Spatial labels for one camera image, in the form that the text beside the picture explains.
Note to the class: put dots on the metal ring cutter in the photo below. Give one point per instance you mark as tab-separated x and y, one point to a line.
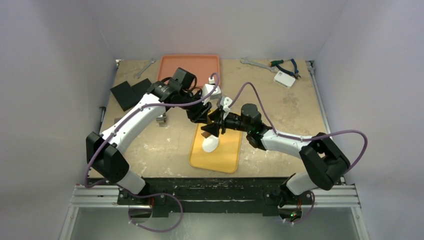
161	120

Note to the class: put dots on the wooden dough roller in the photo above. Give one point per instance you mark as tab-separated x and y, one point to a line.
208	130

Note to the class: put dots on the white dough ball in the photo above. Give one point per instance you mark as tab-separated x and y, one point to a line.
210	143

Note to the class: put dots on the right silver wrench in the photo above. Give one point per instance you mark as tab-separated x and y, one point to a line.
260	65

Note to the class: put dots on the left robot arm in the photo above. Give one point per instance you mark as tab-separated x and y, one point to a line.
105	150

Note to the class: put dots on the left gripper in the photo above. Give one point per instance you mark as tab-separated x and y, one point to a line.
200	115

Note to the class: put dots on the yellow tray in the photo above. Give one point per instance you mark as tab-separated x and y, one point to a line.
225	158

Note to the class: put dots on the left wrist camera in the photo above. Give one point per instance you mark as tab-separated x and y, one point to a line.
211	89

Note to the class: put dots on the left silver wrench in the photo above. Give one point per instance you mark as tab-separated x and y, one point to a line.
144	68

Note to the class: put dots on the black block left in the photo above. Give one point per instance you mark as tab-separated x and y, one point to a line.
124	94

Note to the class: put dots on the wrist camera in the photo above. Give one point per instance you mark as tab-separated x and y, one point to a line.
224	105
211	89

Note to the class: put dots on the pink tray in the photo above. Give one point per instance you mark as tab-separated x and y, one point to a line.
201	65

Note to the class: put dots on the black block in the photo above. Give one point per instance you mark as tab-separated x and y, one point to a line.
141	87
124	94

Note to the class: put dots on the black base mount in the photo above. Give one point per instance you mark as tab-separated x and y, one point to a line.
239	195

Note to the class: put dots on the white small box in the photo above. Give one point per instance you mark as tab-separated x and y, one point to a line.
284	79

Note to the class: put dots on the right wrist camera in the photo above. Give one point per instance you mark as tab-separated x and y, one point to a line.
224	105

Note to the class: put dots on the silver wrench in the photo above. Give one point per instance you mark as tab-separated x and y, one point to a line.
260	65
144	68

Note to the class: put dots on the aluminium frame rail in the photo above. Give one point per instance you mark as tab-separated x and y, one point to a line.
106	196

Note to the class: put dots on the black block right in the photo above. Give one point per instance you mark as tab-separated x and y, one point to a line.
141	87

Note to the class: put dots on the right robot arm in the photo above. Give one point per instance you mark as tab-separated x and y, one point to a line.
324	162

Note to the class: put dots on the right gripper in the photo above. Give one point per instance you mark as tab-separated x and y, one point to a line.
222	123

